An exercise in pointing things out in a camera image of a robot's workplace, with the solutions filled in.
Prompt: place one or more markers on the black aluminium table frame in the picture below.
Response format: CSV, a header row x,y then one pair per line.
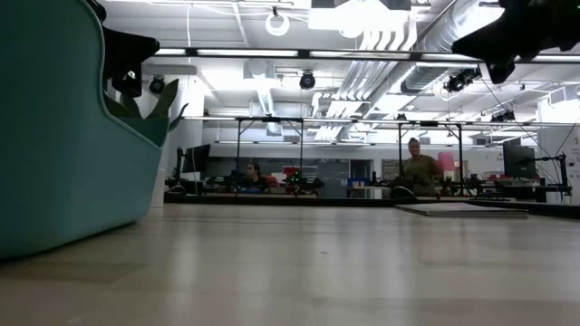
x,y
254,199

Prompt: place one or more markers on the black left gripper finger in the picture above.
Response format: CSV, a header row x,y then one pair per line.
x,y
129,52

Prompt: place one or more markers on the teal plastic bin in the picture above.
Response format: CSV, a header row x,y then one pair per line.
x,y
59,136

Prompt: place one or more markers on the black ceiling camera cluster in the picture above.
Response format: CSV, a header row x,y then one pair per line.
x,y
462,79

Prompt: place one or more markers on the flat grey board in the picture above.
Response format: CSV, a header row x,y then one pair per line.
x,y
457,209

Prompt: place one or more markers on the seated person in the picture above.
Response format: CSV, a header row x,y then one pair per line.
x,y
256,181

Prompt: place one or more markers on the black computer monitor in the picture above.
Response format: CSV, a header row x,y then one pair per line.
x,y
197,158
519,160

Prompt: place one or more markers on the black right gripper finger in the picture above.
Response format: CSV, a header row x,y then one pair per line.
x,y
494,45

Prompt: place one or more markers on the background robot with green light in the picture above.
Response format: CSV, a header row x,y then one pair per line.
x,y
312,183

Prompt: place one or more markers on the green potted plant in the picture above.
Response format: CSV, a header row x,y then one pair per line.
x,y
165,97

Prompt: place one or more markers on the black background station frame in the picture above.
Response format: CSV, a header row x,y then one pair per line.
x,y
400,149
238,145

